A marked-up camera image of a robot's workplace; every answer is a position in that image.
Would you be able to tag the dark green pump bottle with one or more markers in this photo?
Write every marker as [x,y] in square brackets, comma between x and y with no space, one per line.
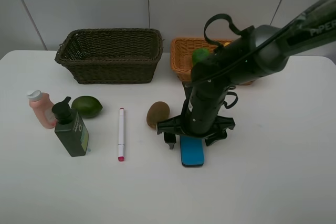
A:
[70,128]

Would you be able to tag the dark green lime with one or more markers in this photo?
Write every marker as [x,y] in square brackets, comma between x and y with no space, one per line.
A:
[87,106]

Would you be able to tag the pink bottle white cap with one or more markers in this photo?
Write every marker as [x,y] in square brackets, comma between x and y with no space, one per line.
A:
[42,107]

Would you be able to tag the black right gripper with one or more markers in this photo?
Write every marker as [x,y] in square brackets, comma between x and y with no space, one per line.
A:
[199,116]

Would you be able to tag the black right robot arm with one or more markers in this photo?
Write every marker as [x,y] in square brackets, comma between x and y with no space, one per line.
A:
[258,52]

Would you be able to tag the bright green lime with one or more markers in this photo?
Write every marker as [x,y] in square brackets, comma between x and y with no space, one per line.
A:
[199,54]

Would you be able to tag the orange wicker basket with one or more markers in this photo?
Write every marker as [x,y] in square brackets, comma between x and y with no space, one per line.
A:
[181,55]

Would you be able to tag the white marker pink caps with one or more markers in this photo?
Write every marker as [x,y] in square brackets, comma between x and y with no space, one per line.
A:
[121,136]

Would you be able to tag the dark brown wicker basket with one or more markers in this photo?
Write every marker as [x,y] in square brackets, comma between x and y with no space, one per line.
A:
[111,55]

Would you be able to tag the brown kiwi fruit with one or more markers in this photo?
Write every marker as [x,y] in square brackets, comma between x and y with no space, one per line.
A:
[158,112]

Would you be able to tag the blue whiteboard eraser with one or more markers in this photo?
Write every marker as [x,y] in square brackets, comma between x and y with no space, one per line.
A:
[192,154]

